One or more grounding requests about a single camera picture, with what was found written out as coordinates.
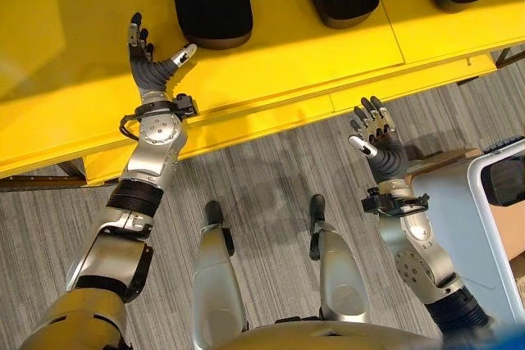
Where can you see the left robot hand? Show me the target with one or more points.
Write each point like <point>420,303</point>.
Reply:
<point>148,69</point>

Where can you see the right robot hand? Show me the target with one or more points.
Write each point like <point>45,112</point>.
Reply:
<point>387,153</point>

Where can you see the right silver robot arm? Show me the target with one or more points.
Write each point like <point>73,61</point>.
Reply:
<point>422,251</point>

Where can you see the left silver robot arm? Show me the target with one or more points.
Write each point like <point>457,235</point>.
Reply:
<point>123,219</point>

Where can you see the yellow metal shelf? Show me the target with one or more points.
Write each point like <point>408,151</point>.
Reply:
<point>205,63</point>

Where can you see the white plastic box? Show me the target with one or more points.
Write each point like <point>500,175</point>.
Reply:
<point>488,235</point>

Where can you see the right silver robot leg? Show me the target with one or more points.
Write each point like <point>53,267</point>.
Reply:
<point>334,272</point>

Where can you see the silver robot leg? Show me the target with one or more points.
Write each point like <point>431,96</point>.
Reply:
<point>334,272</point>
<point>213,268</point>

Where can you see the silver robot torso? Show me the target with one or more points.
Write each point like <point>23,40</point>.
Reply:
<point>320,335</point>

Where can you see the left silver robot leg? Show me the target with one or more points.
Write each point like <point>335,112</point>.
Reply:
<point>213,268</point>

